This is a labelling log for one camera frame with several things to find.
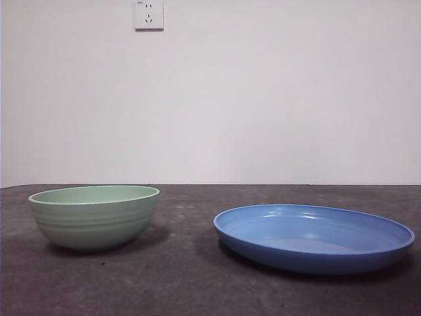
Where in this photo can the white wall socket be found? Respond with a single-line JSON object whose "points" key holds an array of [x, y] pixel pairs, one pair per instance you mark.
{"points": [[148, 14]]}

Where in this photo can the green ribbed bowl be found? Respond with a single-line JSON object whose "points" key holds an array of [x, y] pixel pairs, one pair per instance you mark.
{"points": [[92, 227]]}

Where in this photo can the blue round plate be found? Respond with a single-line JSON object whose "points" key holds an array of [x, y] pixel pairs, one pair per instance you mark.
{"points": [[312, 260]]}

